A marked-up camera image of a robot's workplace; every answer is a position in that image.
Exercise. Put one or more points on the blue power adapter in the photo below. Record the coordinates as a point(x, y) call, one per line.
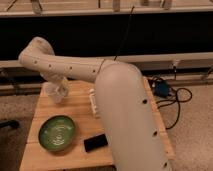
point(161, 89)

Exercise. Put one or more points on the black rectangular block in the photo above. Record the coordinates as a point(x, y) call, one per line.
point(95, 142)

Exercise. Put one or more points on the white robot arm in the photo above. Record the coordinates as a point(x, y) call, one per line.
point(121, 99)

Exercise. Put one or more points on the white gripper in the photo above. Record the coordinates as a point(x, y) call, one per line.
point(58, 80)

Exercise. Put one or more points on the white sponge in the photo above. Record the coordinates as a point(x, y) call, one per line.
point(93, 103)

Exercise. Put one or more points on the green bowl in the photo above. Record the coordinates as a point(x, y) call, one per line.
point(57, 133)

